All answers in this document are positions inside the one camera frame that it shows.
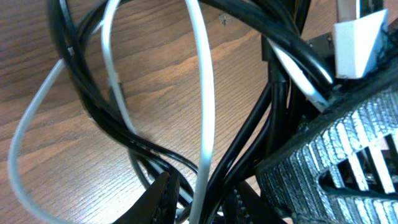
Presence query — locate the black usb cable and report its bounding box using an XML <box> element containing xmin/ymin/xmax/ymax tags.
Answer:
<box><xmin>46</xmin><ymin>0</ymin><xmax>336</xmax><ymax>224</ymax></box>

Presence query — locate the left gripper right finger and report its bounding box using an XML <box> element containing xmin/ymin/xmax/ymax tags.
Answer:
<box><xmin>236</xmin><ymin>63</ymin><xmax>398</xmax><ymax>224</ymax></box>

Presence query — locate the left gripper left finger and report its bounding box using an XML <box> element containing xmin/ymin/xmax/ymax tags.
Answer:
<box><xmin>114</xmin><ymin>172</ymin><xmax>180</xmax><ymax>224</ymax></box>

